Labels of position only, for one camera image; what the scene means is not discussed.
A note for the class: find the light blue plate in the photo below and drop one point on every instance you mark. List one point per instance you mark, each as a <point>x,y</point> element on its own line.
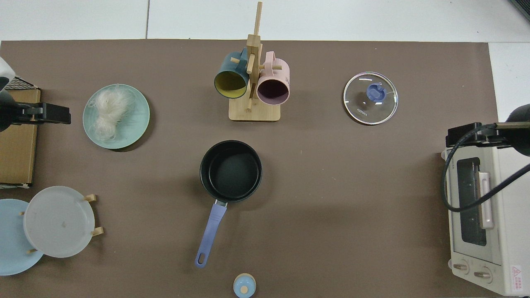
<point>12,248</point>

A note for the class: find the grey plate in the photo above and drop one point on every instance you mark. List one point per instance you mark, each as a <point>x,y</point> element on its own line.
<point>58,223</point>

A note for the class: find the pale green plate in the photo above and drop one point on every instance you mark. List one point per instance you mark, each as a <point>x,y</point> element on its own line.
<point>132,124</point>

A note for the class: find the pink cup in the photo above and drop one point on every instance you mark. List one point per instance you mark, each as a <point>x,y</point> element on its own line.
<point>273,91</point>

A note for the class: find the brown table cloth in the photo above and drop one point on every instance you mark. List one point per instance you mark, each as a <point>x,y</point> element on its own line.
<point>331,207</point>

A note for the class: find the white vermicelli bundle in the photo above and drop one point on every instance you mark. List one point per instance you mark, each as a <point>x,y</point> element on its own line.
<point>109,109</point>

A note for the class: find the glass lid with blue knob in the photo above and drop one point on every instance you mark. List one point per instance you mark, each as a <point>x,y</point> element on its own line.
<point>360,111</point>

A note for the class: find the dark grey panel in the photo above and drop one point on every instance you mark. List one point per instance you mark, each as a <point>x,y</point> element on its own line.
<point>522,7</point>

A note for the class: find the wooden plate rack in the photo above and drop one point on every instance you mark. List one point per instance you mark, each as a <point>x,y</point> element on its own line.
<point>99,231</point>

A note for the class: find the wooden cup stand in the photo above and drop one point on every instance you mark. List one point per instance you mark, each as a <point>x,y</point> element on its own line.
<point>254,114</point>

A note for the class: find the pale toaster oven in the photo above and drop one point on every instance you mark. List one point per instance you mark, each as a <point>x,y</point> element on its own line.
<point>509,231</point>

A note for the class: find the dark teal cup yellow inside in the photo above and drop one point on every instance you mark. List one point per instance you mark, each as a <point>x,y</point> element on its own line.
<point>232,82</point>

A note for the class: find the small blue round thing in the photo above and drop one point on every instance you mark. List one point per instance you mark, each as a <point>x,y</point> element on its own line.
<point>240,285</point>

